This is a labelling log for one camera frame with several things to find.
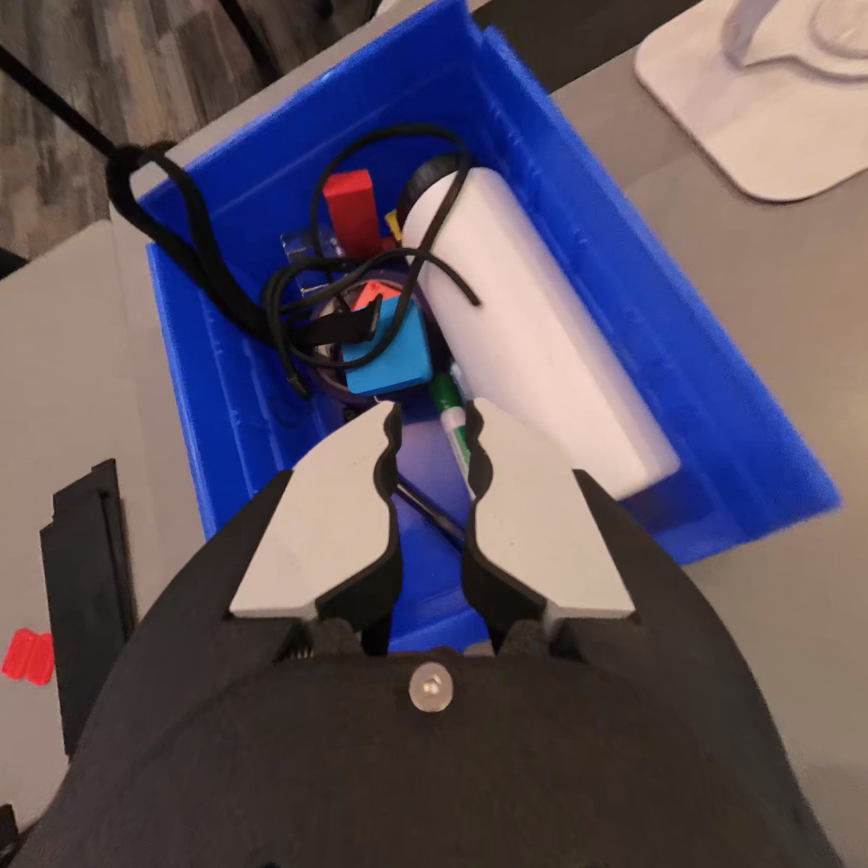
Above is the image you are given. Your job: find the black flat plate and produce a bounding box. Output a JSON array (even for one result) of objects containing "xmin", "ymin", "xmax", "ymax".
[{"xmin": 39, "ymin": 459, "xmax": 137, "ymax": 759}]

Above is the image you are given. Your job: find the blue plastic bin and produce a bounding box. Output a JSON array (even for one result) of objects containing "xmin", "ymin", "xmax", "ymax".
[{"xmin": 136, "ymin": 0, "xmax": 842, "ymax": 652}]

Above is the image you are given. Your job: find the white cylinder bottle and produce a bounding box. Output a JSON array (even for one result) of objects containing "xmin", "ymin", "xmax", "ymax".
[{"xmin": 400, "ymin": 166, "xmax": 681, "ymax": 503}]

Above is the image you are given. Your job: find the orange plastic piece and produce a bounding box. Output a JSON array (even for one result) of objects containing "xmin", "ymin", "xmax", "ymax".
[{"xmin": 353, "ymin": 281, "xmax": 401, "ymax": 314}]

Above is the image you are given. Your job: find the black flat buckle strap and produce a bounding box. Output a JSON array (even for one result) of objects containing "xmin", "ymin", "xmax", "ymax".
[{"xmin": 298, "ymin": 305, "xmax": 384, "ymax": 348}]

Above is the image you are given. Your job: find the black lanyard strap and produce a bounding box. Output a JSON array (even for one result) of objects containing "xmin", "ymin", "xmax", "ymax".
[{"xmin": 0, "ymin": 44, "xmax": 272, "ymax": 347}]

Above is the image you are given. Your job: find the clear plastic block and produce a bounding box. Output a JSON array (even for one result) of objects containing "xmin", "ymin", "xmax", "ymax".
[{"xmin": 279, "ymin": 227, "xmax": 354, "ymax": 299}]

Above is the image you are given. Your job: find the white rounded pad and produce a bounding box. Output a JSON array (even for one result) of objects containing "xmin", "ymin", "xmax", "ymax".
[{"xmin": 634, "ymin": 0, "xmax": 868, "ymax": 203}]

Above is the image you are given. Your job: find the thin black cord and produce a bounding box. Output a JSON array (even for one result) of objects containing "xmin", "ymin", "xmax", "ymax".
[{"xmin": 263, "ymin": 125, "xmax": 482, "ymax": 401}]

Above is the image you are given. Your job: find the red wooden block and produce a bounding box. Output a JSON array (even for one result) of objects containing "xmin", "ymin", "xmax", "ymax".
[{"xmin": 322, "ymin": 170, "xmax": 382, "ymax": 262}]

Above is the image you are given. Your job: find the blue black felt eraser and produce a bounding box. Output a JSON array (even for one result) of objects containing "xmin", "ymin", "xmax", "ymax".
[{"xmin": 339, "ymin": 295, "xmax": 435, "ymax": 396}]

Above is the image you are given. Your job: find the red ribbed plastic piece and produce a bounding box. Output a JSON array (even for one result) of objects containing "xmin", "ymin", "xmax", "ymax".
[{"xmin": 1, "ymin": 627, "xmax": 55, "ymax": 686}]

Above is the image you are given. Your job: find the green capped marker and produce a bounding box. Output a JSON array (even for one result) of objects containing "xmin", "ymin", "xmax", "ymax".
[{"xmin": 429, "ymin": 372, "xmax": 476, "ymax": 491}]

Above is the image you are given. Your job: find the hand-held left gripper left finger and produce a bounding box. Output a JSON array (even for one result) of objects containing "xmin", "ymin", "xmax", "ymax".
[{"xmin": 228, "ymin": 401, "xmax": 405, "ymax": 623}]

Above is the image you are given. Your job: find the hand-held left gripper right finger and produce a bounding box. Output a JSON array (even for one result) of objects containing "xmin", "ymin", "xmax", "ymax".
[{"xmin": 461, "ymin": 398, "xmax": 638, "ymax": 621}]

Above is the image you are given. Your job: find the black pen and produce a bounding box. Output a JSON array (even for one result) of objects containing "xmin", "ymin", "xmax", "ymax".
[{"xmin": 396, "ymin": 478, "xmax": 469, "ymax": 545}]

